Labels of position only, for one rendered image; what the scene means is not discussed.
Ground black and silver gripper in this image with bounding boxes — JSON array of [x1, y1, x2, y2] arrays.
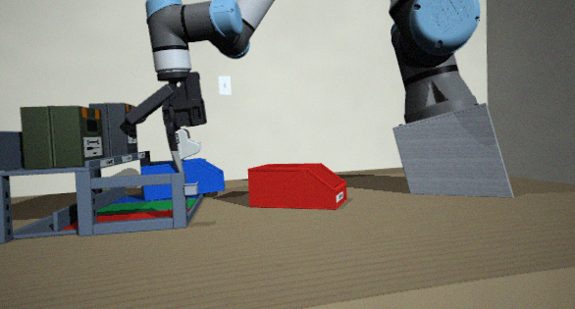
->
[[157, 71, 207, 173]]

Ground red plastic bin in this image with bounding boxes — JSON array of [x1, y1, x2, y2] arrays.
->
[[248, 163, 346, 210]]

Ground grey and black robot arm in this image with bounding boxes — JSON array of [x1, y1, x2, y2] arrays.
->
[[125, 0, 480, 125]]

